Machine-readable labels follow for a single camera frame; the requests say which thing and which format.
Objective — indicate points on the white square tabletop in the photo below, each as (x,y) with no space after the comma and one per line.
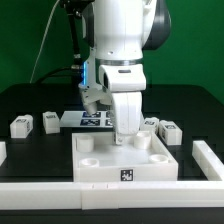
(96,158)

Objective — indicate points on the white left fence stub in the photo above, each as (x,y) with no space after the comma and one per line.
(3,154)

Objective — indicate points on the white right fence bar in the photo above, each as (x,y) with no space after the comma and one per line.
(209,163)

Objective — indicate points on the marker tag sheet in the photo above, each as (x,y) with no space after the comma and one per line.
(83,119)

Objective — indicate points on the white fence bar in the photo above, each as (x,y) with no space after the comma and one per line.
(209,163)
(69,195)

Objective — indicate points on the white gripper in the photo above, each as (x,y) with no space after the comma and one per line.
(124,85)

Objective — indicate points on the white front fence bar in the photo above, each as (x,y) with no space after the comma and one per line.
(69,195)

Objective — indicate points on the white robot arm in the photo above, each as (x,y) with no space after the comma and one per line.
(118,32)

